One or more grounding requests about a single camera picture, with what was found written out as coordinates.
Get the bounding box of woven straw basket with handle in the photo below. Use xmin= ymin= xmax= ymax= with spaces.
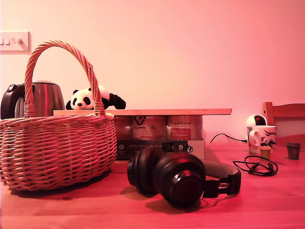
xmin=0 ymin=39 xmax=118 ymax=192

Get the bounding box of wooden shelf board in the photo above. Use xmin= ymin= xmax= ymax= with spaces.
xmin=52 ymin=108 xmax=233 ymax=117

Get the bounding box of labelled metal jar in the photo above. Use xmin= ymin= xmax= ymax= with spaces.
xmin=132 ymin=115 xmax=167 ymax=141
xmin=113 ymin=116 xmax=133 ymax=141
xmin=166 ymin=115 xmax=204 ymax=141

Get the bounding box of white and dark printed box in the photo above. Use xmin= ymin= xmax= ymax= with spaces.
xmin=116 ymin=139 xmax=206 ymax=161

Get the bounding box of small black printed packet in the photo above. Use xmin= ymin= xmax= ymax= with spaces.
xmin=162 ymin=141 xmax=189 ymax=153

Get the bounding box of black over-ear headphones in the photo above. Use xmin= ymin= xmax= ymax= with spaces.
xmin=126 ymin=146 xmax=242 ymax=210

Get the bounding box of panda plush toy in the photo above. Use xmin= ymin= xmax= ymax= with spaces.
xmin=65 ymin=85 xmax=126 ymax=111

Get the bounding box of small cork-coloured cup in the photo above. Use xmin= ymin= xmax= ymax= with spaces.
xmin=259 ymin=146 xmax=273 ymax=159

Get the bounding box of white mug with dark print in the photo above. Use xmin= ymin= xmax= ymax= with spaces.
xmin=246 ymin=125 xmax=277 ymax=154

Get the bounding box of small dark brown cup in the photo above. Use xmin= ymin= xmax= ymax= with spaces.
xmin=286 ymin=142 xmax=302 ymax=160

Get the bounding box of black power cable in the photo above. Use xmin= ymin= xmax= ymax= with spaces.
xmin=210 ymin=133 xmax=250 ymax=144

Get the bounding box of round white security camera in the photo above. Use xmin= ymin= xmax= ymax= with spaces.
xmin=245 ymin=114 xmax=268 ymax=140

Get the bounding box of steel electric kettle black handle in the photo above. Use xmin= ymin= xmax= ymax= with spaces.
xmin=0 ymin=80 xmax=66 ymax=120

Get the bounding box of coiled thin black cable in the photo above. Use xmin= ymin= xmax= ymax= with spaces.
xmin=233 ymin=155 xmax=279 ymax=177

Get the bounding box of white wall switch plate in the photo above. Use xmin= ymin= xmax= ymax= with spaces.
xmin=0 ymin=31 xmax=31 ymax=55

